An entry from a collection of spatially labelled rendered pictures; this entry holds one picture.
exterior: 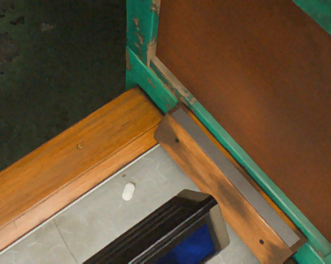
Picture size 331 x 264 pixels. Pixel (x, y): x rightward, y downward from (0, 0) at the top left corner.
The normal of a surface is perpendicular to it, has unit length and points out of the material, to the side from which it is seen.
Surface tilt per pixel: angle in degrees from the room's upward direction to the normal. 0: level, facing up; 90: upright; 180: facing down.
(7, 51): 0
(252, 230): 66
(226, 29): 90
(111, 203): 0
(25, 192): 0
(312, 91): 90
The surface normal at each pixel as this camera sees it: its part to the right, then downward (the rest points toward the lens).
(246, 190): 0.02, -0.44
